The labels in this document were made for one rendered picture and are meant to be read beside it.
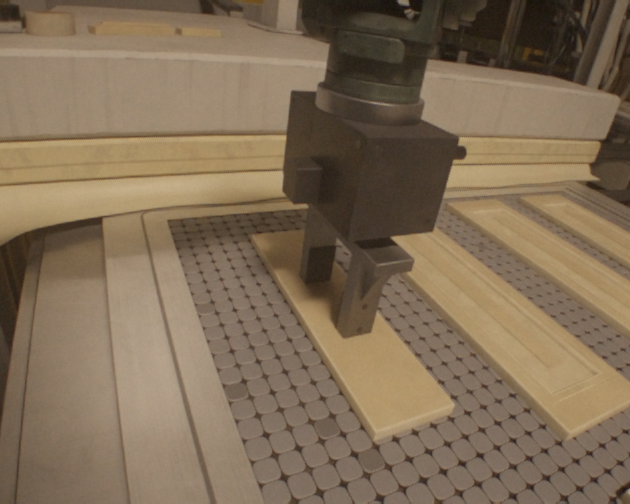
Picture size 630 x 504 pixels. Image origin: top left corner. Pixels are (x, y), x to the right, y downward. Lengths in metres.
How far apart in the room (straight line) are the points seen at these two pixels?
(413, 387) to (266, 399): 0.20
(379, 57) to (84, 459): 0.56
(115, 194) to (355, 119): 0.68
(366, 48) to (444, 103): 0.87
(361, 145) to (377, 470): 0.37
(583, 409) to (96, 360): 0.70
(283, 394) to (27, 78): 0.78
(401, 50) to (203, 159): 0.69
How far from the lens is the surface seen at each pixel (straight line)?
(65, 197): 1.08
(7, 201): 1.09
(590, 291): 1.06
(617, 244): 1.37
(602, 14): 2.32
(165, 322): 0.70
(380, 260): 0.55
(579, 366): 0.82
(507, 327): 0.81
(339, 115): 0.54
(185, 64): 1.03
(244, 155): 1.12
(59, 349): 0.73
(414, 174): 0.53
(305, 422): 0.58
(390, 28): 0.52
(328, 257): 0.75
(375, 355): 0.65
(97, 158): 1.07
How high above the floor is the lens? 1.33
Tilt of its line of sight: 30 degrees down
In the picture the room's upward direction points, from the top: 9 degrees clockwise
